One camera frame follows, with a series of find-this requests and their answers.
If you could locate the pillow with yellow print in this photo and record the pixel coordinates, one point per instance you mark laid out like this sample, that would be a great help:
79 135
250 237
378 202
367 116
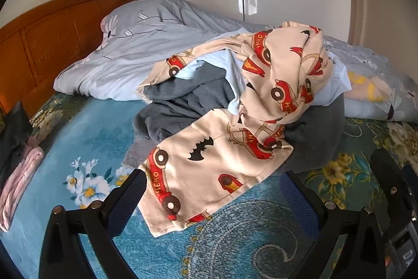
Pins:
362 86

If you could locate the dark folded cloth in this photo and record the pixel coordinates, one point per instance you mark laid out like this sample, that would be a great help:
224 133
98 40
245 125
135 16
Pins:
16 128

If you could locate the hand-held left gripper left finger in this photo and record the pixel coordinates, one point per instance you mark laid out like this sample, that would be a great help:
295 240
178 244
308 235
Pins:
129 200

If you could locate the grey garment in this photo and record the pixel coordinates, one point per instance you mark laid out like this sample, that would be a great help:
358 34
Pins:
202 86

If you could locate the light blue garment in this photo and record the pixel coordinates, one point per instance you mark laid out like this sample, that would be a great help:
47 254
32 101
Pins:
215 60

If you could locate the pink folded cloth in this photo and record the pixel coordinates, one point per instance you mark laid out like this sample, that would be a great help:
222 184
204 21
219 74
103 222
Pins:
19 181

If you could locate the wooden headboard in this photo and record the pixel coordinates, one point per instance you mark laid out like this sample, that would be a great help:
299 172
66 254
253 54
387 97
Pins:
49 37

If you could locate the door frame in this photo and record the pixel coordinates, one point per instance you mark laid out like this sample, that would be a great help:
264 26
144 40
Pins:
356 4

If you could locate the teal floral bed blanket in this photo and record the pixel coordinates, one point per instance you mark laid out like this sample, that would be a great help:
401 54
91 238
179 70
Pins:
245 243

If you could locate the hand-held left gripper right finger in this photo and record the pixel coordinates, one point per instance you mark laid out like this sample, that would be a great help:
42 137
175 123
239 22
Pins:
298 203

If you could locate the cream car print garment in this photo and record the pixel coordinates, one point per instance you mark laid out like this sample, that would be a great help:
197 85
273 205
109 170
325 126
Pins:
209 174

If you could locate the blue-grey floral duvet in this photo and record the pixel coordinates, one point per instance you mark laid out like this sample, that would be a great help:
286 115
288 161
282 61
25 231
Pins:
130 50

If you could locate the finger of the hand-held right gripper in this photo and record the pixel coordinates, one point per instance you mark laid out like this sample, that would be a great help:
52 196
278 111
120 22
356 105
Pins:
388 177

